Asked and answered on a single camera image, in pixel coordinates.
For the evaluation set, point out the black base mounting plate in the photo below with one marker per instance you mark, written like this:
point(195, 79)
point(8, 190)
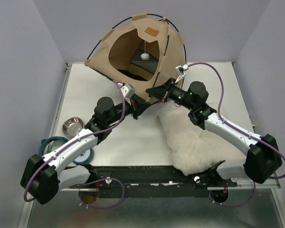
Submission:
point(151, 182)

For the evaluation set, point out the beige pet tent fabric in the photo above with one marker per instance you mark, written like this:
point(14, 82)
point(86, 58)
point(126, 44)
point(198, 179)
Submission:
point(118, 56)

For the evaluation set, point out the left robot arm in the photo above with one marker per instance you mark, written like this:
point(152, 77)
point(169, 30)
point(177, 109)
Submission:
point(44, 176)

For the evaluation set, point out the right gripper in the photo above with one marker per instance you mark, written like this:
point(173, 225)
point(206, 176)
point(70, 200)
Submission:
point(163, 92)

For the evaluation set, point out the white fluffy pillow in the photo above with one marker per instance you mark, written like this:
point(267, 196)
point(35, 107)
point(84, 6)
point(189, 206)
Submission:
point(193, 150)

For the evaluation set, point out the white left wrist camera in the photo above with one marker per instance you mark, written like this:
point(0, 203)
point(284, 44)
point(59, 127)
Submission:
point(127, 90)

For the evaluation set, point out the aluminium rail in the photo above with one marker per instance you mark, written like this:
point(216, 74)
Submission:
point(246, 183)

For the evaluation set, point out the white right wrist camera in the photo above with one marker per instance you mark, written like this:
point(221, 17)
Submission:
point(181, 71)

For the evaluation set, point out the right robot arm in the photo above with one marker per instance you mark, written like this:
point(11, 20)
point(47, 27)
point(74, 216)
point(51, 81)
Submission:
point(261, 160)

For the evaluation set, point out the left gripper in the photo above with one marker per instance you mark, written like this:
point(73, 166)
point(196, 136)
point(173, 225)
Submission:
point(138, 107)

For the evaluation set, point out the steel pet bowl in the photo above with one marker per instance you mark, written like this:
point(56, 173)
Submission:
point(72, 126)

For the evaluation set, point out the white pompom toy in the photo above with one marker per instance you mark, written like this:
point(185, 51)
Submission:
point(145, 56)

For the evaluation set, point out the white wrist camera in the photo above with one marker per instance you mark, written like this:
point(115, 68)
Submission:
point(181, 71)
point(127, 90)

